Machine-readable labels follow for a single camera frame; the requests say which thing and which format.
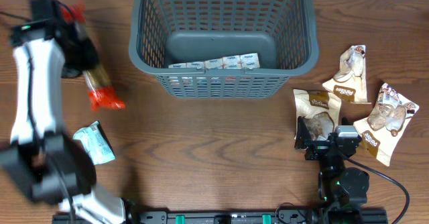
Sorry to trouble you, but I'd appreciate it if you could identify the grey plastic basket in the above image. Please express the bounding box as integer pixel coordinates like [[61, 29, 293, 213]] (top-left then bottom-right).
[[129, 0, 319, 99]]

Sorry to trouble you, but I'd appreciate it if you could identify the orange cookie package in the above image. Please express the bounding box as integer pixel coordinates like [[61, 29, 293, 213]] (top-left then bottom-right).
[[60, 3, 125, 111]]

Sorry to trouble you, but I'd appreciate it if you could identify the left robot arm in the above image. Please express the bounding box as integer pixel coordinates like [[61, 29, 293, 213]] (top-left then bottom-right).
[[1, 0, 137, 223]]

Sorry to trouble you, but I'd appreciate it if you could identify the black cable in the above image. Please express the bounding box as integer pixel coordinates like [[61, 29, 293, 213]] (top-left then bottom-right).
[[0, 11, 76, 224], [333, 150, 411, 224]]

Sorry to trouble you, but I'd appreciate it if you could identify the beige Pantree snack bag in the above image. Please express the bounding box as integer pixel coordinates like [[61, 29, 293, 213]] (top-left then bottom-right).
[[293, 89, 341, 141]]

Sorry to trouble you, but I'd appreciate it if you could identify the white tissue multipack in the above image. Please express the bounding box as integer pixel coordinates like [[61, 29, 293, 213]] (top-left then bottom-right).
[[159, 53, 260, 88]]

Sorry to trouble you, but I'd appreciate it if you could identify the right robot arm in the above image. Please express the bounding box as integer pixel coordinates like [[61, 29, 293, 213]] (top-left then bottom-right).
[[294, 117, 369, 223]]

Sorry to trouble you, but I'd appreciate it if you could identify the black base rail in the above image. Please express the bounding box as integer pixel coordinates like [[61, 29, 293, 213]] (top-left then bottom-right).
[[52, 209, 389, 224]]

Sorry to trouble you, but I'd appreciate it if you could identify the teal wipes packet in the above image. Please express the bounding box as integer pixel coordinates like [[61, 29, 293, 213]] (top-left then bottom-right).
[[73, 121, 115, 165]]

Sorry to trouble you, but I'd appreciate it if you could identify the right black cable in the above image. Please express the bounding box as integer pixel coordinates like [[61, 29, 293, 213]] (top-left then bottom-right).
[[333, 150, 411, 224]]

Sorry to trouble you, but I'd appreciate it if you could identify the left black cable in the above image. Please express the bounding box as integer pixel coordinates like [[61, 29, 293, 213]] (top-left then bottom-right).
[[0, 11, 76, 224]]

